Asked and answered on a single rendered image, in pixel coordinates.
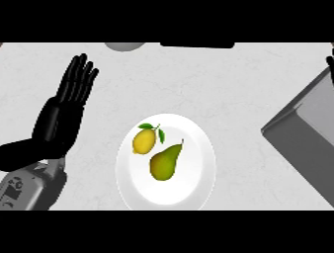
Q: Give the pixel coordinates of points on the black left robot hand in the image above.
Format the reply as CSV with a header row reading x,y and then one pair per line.
x,y
56,122

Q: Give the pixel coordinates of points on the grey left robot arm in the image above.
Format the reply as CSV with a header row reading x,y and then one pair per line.
x,y
25,186

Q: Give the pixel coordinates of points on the grey box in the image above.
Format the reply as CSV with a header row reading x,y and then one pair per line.
x,y
310,141

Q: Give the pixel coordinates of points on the green pear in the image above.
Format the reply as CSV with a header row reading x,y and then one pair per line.
x,y
166,163

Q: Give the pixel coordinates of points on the white oval plate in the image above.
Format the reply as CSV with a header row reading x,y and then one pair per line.
x,y
166,163

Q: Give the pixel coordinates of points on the yellow lemon with leaves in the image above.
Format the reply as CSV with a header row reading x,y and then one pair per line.
x,y
145,140

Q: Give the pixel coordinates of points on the grey rounded object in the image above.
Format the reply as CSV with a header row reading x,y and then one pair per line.
x,y
124,46

